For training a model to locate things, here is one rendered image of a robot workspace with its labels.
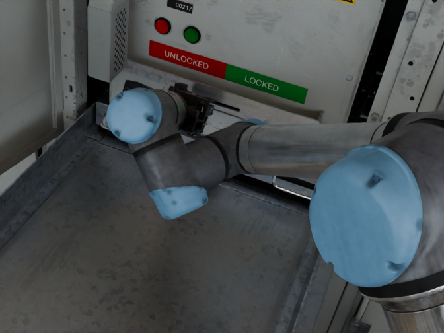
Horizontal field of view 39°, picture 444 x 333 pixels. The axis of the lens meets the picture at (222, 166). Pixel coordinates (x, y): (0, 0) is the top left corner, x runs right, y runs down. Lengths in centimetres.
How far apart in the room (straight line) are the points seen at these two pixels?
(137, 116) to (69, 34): 45
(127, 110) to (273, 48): 37
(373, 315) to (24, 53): 89
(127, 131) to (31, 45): 46
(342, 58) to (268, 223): 35
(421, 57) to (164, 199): 47
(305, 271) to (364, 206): 62
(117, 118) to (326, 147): 29
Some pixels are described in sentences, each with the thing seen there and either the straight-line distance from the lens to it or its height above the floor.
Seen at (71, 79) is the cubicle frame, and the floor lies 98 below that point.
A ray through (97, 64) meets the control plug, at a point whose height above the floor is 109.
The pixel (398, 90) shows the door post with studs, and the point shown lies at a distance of 109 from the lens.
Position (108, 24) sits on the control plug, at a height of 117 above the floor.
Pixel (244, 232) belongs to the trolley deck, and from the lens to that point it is 121.
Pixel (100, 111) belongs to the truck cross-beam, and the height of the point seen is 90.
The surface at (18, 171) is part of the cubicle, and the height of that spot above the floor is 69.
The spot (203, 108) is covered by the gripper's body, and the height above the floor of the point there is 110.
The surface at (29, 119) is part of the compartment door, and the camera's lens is 136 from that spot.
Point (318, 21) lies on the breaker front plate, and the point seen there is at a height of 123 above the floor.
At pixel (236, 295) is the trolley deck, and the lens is 111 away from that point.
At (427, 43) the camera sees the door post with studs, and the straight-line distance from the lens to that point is 105.
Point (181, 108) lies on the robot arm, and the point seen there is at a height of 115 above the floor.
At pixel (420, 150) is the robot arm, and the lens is 60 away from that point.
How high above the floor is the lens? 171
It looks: 40 degrees down
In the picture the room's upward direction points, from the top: 10 degrees clockwise
